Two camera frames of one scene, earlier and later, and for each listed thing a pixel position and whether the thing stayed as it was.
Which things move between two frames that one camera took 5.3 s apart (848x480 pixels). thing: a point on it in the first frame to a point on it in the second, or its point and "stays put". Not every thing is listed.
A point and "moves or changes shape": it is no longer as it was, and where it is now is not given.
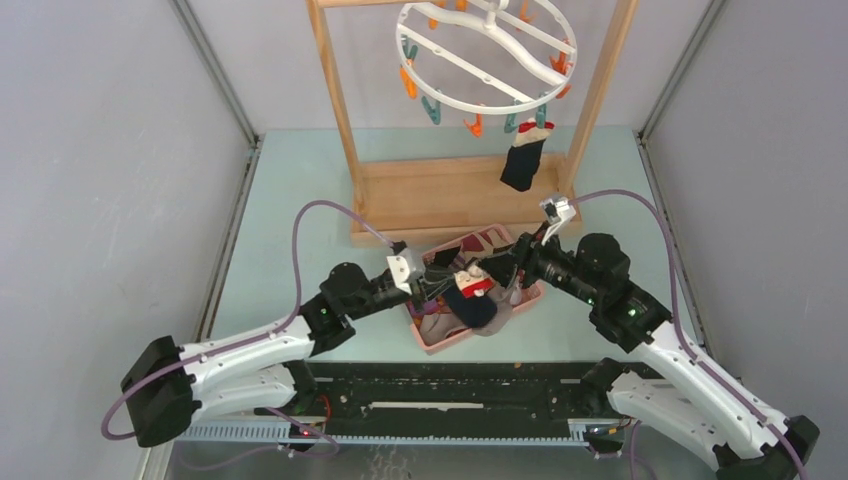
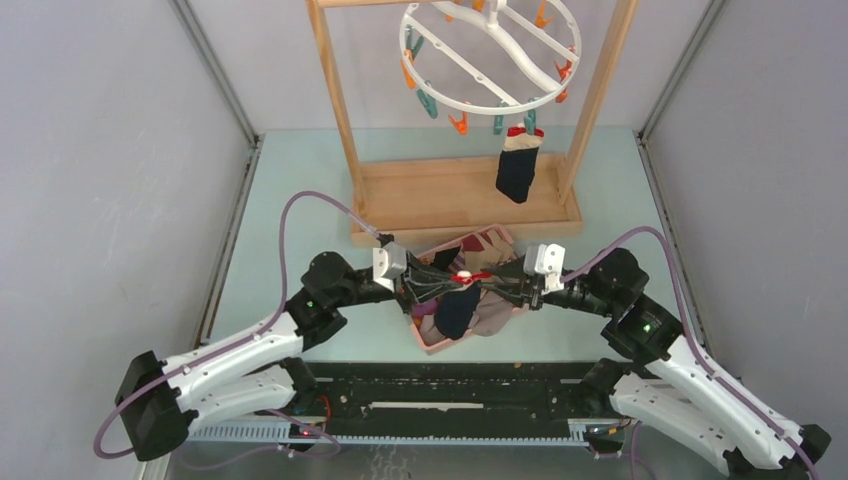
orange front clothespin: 476,128 to 461,126
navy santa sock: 469,302 moves or changes shape
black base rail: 450,398 stays put
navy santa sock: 524,156 moves or changes shape
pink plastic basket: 476,303 stays put
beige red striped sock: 479,244 stays put
